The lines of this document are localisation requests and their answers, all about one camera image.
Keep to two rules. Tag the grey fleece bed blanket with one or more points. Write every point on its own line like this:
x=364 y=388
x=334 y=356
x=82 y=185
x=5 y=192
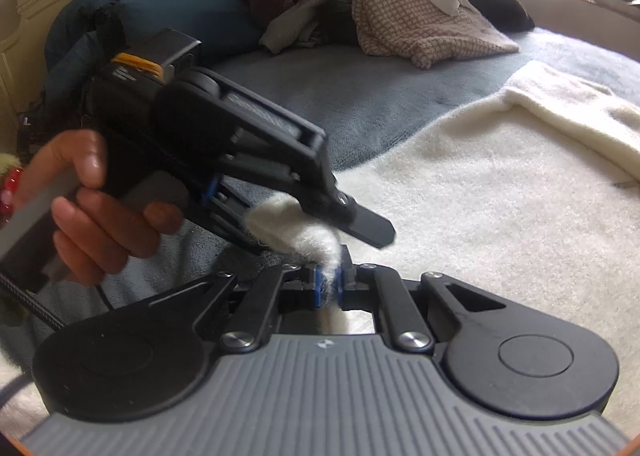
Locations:
x=390 y=96

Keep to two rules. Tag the dark grey garment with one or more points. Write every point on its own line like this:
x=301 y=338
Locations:
x=340 y=21

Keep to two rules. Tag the grey-white garment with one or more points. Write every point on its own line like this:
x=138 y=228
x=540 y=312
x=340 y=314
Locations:
x=295 y=21

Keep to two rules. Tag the person's left hand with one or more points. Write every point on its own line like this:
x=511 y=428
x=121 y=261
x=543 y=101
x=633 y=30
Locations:
x=100 y=236

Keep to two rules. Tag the white fluffy deer sweater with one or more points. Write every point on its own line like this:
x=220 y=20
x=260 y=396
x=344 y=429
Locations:
x=475 y=196

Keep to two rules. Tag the pink checked knit garment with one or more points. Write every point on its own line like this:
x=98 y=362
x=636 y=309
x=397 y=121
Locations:
x=425 y=26

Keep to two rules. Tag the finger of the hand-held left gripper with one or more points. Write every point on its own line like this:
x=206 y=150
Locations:
x=210 y=188
x=370 y=228

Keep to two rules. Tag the teal duvet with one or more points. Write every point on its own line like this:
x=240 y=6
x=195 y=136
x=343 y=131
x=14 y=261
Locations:
x=150 y=1

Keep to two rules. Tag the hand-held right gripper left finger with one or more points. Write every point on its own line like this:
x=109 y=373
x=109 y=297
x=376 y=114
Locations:
x=316 y=286

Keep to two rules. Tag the white fluffy cloth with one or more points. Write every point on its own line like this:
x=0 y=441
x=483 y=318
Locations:
x=20 y=386

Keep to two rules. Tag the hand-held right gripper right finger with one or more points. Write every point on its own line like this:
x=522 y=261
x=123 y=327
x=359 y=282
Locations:
x=340 y=286

